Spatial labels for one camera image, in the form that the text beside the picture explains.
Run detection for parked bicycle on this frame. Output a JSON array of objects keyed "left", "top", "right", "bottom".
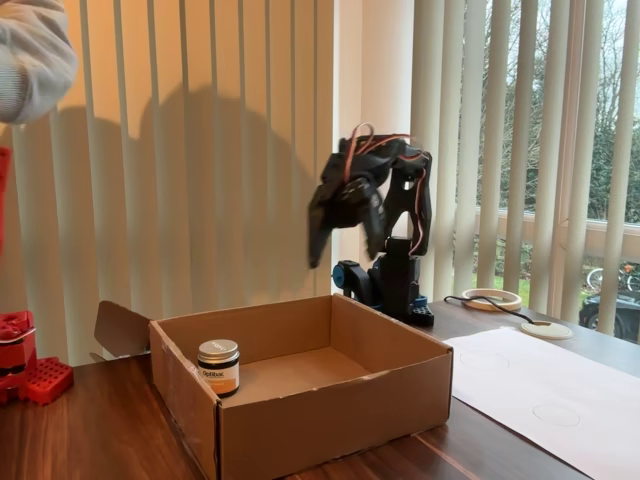
[{"left": 582, "top": 263, "right": 640, "bottom": 296}]

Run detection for round white cable grommet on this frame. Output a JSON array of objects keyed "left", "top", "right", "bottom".
[{"left": 520, "top": 320, "right": 576, "bottom": 342}]

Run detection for parked dark car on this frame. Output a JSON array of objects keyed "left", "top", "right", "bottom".
[{"left": 578, "top": 292, "right": 640, "bottom": 344}]

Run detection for small jar with metal lid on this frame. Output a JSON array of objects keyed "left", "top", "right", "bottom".
[{"left": 196, "top": 339, "right": 242, "bottom": 399}]

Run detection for cream vertical blinds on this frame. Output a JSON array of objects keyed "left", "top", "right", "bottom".
[
  {"left": 0, "top": 0, "right": 335, "bottom": 366},
  {"left": 410, "top": 0, "right": 640, "bottom": 346}
]

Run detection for blue table clamp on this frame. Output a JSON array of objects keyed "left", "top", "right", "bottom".
[{"left": 331, "top": 259, "right": 375, "bottom": 302}]

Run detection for white paper sheet with circles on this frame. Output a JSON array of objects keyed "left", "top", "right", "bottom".
[{"left": 443, "top": 327, "right": 640, "bottom": 480}]

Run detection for red leader arm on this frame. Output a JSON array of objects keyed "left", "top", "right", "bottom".
[{"left": 0, "top": 146, "right": 75, "bottom": 406}]

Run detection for grey sleeved forearm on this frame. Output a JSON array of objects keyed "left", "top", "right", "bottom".
[{"left": 0, "top": 0, "right": 80, "bottom": 126}]

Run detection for thin black cable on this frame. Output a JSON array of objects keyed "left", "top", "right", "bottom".
[{"left": 443, "top": 294, "right": 540, "bottom": 327}]

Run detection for open cardboard box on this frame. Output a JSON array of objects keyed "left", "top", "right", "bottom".
[{"left": 89, "top": 293, "right": 454, "bottom": 480}]

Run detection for masking tape roll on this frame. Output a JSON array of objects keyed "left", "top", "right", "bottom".
[{"left": 460, "top": 288, "right": 523, "bottom": 313}]

